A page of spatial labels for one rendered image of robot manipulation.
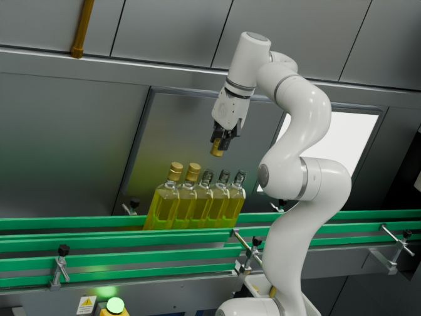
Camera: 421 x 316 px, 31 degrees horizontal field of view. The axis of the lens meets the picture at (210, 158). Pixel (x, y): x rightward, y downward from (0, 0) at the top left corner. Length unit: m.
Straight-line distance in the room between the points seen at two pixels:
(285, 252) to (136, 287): 0.51
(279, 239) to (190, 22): 0.68
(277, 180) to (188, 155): 0.66
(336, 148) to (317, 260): 0.39
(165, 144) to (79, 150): 0.25
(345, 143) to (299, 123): 0.94
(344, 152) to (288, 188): 1.00
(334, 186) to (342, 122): 0.86
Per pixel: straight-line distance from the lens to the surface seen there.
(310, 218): 1.74
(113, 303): 2.03
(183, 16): 2.06
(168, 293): 2.15
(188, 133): 2.22
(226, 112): 2.06
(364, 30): 2.46
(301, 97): 1.71
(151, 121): 2.13
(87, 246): 2.05
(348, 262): 2.70
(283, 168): 1.64
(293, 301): 1.83
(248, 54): 1.99
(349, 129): 2.59
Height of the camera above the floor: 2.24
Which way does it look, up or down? 25 degrees down
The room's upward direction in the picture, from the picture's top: 19 degrees clockwise
